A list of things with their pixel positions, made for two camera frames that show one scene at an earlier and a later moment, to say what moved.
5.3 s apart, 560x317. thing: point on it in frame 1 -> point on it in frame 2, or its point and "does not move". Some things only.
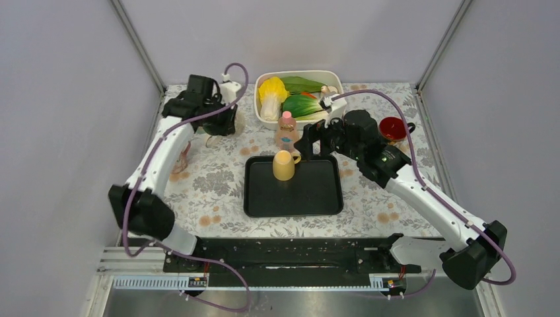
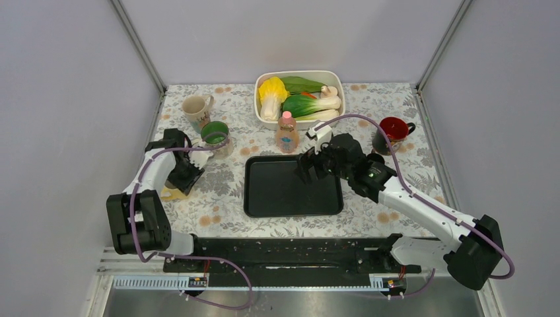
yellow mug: x=283 y=164 -> x=167 y=193
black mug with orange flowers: x=392 y=129 does not move
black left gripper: x=228 y=127 -> x=186 y=185
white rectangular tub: x=326 y=77 does not move
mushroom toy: x=329 y=90 does not move
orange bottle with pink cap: x=287 y=134 does not move
